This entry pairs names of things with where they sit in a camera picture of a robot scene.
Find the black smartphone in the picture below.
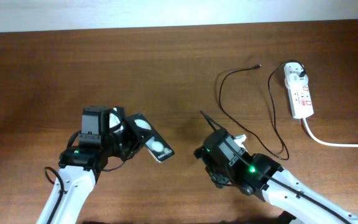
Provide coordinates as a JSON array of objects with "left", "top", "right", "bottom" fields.
[{"left": 124, "top": 113, "right": 175, "bottom": 163}]

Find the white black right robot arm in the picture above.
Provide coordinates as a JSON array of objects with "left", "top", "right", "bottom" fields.
[{"left": 194, "top": 114, "right": 358, "bottom": 223}]

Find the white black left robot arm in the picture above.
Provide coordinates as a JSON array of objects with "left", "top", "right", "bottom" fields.
[{"left": 37, "top": 106, "right": 140, "bottom": 223}]

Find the white charger adapter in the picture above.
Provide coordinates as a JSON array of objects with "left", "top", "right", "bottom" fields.
[{"left": 285, "top": 73, "right": 308, "bottom": 89}]

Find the white power strip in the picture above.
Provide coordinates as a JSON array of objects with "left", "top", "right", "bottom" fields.
[{"left": 283, "top": 62, "right": 315, "bottom": 119}]

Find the white power strip cord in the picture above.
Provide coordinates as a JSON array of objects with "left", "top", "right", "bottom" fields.
[{"left": 300, "top": 117, "right": 358, "bottom": 149}]

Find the black usb charging cable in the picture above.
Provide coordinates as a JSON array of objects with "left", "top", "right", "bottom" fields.
[{"left": 218, "top": 59, "right": 308, "bottom": 161}]

